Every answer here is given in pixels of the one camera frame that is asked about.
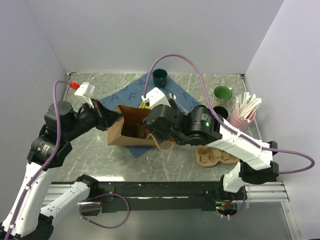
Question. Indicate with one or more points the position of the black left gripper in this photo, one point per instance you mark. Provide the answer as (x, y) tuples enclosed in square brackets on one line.
[(105, 117)]

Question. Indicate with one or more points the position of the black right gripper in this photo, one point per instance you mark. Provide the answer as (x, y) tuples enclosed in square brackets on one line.
[(156, 134)]

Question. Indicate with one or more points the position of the brown paper bag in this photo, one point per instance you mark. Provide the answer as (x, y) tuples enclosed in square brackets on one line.
[(130, 130)]

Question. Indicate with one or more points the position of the brown pulp cup carrier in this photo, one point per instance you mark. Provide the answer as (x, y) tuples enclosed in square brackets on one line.
[(208, 157)]

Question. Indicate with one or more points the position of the black takeout cup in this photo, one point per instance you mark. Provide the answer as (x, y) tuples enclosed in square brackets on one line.
[(223, 112)]

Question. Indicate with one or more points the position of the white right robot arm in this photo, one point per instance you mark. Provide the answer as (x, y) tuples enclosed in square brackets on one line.
[(200, 128)]

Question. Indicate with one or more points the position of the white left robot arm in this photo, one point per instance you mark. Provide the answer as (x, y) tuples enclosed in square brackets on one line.
[(29, 219)]

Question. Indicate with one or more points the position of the green polka dot plate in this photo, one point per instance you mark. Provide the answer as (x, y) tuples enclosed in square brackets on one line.
[(144, 106)]

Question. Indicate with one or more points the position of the silver spoon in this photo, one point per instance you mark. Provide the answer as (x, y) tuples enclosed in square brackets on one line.
[(172, 96)]

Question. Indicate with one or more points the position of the blue letter placemat cloth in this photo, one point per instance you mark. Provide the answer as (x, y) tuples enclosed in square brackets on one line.
[(130, 95)]

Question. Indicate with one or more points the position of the dark green mug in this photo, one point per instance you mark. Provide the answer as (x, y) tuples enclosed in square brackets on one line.
[(159, 77)]

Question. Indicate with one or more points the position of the floral mug green inside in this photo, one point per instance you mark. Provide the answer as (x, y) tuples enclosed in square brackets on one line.
[(221, 96)]

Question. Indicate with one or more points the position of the pink straw holder cup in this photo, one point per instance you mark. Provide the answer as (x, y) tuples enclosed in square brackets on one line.
[(239, 123)]

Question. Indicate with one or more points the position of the white wrapped straws bundle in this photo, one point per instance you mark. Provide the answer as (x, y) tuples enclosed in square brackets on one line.
[(246, 105)]

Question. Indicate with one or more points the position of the black base frame rail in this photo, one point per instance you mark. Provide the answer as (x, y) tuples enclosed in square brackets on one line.
[(117, 196)]

